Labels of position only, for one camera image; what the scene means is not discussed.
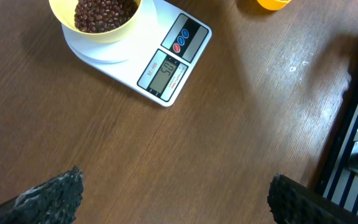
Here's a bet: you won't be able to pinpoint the red beans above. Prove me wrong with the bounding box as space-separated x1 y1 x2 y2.
74 0 139 34

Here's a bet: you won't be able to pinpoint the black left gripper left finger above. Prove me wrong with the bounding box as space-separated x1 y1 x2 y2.
0 166 84 224

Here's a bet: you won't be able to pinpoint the orange measuring scoop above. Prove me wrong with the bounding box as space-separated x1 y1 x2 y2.
257 0 291 11

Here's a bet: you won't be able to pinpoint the yellow plastic bowl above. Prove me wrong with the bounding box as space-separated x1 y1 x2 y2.
49 0 144 43

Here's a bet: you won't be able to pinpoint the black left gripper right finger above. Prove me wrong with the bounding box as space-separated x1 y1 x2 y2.
267 174 358 224

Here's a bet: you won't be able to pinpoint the white digital kitchen scale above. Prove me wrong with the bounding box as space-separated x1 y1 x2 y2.
62 0 212 107

